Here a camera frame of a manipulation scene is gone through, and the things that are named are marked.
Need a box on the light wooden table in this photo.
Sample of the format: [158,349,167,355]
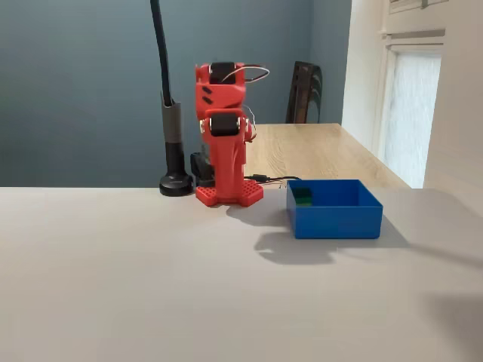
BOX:
[244,123,412,189]

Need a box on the thin servo wire loop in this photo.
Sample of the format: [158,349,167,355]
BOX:
[222,65,272,84]

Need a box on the blue plastic bin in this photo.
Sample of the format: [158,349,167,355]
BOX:
[285,179,384,241]

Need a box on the white framed window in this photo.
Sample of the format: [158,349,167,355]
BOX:
[371,28,447,189]

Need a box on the black gooseneck stand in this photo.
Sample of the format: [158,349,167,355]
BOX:
[149,0,195,197]

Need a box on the green lego brick stack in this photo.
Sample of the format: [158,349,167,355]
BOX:
[294,186,314,208]

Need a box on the black power cable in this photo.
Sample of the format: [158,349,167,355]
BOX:
[244,173,303,189]

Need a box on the dark wooden folded chair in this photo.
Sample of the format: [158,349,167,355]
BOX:
[285,60,324,124]

